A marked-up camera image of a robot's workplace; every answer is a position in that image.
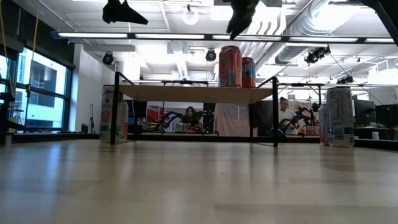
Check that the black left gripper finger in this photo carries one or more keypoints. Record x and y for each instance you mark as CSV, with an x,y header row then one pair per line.
x,y
129,17
111,11

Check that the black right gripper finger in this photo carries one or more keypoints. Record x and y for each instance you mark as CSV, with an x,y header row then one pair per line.
x,y
237,15
250,7

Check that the orange Fanta soda can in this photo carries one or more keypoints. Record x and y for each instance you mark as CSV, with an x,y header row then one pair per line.
x,y
230,67
249,74

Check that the tall white can red print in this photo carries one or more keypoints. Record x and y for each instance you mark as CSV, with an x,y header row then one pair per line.
x,y
105,118

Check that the tall white can blue print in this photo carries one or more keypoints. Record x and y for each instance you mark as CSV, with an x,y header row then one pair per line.
x,y
340,118

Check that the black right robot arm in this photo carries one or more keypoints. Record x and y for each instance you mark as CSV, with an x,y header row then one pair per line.
x,y
388,25

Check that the dark ceiling box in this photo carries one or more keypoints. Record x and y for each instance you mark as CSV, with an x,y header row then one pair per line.
x,y
221,2
271,2

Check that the long black ceiling light bar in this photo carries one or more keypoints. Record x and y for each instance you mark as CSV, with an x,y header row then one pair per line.
x,y
93,35

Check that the black track spotlight cluster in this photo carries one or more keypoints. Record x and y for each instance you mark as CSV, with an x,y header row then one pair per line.
x,y
345,80
316,55

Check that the red and white poster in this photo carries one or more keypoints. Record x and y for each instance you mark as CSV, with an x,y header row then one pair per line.
x,y
154,113

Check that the large glass window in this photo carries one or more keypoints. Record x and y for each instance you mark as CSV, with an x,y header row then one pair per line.
x,y
46,93

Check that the black ceiling track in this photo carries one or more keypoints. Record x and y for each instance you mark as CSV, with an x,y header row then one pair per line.
x,y
356,3

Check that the beige cloth partition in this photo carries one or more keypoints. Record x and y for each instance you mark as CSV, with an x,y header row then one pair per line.
x,y
231,121

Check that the black partition panel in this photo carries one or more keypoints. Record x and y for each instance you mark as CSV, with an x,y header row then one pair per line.
x,y
262,119

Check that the person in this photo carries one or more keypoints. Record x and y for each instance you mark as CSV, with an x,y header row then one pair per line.
x,y
190,112
284,115

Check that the thin black floor stand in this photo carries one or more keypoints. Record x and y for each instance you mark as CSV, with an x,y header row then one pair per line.
x,y
92,121

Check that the small black box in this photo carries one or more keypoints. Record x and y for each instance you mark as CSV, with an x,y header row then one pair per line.
x,y
84,128

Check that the short silver and pink can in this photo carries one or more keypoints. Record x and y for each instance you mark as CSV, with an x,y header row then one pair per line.
x,y
323,130

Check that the black computer monitor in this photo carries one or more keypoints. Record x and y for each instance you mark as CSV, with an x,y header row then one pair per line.
x,y
387,115
364,111

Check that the black side rack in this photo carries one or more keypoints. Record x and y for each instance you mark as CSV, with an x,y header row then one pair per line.
x,y
4,124

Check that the white cup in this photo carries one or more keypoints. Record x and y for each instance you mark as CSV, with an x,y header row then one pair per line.
x,y
7,140
375,136

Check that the silver ventilation duct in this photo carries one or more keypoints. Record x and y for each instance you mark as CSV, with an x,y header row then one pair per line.
x,y
289,54

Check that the wooden shelf black metal frame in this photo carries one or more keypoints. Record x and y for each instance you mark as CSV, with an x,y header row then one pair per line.
x,y
192,93

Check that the black post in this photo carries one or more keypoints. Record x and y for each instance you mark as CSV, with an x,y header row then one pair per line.
x,y
209,107

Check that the black aluminium table frame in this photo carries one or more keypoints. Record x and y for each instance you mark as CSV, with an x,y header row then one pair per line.
x,y
62,136

